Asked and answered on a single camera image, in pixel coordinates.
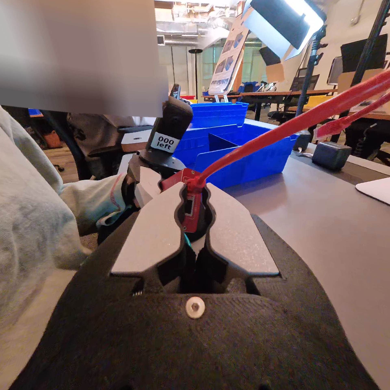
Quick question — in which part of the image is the white document stand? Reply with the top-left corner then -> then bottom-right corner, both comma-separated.
208,12 -> 248,103
355,177 -> 390,205

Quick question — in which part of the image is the orange container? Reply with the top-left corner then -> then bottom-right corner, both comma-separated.
43,130 -> 62,149

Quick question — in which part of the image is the person's left forearm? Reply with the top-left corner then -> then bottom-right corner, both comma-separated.
59,171 -> 129,236

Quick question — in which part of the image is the red ethernet cable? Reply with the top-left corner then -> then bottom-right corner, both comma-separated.
186,68 -> 390,194

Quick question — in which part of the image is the black light stand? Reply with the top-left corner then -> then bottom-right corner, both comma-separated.
296,26 -> 328,134

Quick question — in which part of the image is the person's beige sweatshirt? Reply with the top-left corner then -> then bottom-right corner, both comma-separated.
0,105 -> 92,336

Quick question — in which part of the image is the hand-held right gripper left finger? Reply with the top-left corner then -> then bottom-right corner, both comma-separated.
110,183 -> 188,285

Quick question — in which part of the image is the wooden top office desk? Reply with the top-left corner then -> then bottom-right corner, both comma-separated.
201,88 -> 339,122

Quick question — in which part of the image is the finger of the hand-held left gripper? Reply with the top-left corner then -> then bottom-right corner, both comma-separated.
134,166 -> 163,210

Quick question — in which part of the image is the black monitor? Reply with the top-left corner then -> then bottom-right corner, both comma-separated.
340,34 -> 389,74

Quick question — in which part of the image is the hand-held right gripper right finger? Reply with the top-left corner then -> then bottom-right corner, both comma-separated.
206,183 -> 280,281

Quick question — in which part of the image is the red ethernet splitter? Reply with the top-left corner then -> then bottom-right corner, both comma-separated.
160,168 -> 206,234

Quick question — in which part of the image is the open cardboard box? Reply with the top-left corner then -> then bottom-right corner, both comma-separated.
259,46 -> 286,83

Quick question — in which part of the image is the blue plastic bin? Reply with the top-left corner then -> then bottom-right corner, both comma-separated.
188,102 -> 249,129
173,123 -> 300,189

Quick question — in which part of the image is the black tripod pole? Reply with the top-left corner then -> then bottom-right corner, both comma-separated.
330,0 -> 390,144

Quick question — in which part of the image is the black floor lamp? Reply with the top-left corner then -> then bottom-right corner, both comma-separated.
188,48 -> 204,92

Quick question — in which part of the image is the black office chair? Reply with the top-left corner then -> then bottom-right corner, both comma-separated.
268,101 -> 294,123

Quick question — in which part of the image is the studio light panel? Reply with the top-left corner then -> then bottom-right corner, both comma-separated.
242,0 -> 326,61

